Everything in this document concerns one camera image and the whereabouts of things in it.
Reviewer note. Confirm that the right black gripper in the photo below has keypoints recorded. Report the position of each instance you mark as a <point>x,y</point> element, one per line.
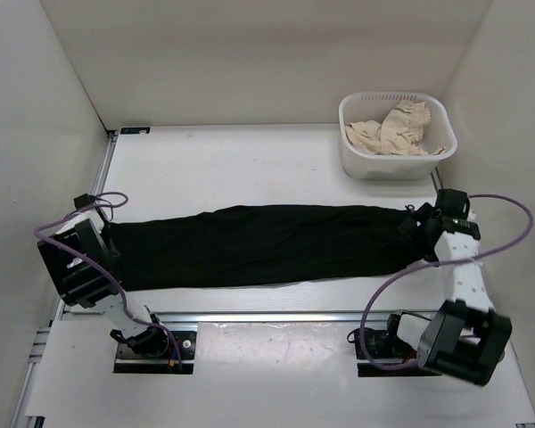
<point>421,216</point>

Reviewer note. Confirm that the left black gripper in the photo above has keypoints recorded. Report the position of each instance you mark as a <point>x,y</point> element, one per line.
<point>114,252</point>

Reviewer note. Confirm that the black trousers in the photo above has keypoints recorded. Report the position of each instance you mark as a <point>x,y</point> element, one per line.
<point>262,245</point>

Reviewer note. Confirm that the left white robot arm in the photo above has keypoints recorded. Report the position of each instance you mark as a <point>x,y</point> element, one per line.
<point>82,262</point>

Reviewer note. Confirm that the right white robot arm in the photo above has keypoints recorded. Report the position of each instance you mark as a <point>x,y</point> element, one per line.
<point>466,337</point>

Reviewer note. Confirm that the beige trousers in basket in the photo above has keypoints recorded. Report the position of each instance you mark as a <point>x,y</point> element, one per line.
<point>400,133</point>

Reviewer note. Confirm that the white plastic basket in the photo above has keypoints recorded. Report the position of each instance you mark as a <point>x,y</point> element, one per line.
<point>376,106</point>

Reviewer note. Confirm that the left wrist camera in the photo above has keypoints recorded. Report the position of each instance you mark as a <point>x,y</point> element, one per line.
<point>94,203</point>

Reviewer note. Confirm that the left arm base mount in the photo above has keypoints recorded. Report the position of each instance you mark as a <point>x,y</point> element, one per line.
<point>153,353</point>

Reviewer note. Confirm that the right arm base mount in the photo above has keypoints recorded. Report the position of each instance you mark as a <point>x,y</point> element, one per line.
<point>384,346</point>

